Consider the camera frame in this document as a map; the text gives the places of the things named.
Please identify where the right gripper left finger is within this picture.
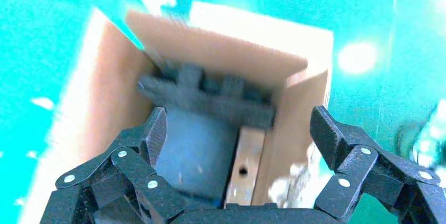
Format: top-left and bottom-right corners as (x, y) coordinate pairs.
(40, 106), (187, 224)

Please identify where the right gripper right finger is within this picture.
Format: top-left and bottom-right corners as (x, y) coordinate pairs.
(309, 105), (446, 224)

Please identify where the dark carton bottom pad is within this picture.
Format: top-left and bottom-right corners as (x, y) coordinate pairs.
(155, 109), (241, 199)

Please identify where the large open brown carton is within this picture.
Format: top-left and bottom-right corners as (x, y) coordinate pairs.
(21, 1), (335, 224)

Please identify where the black foam grid block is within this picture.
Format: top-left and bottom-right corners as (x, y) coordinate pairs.
(137, 64), (276, 131)

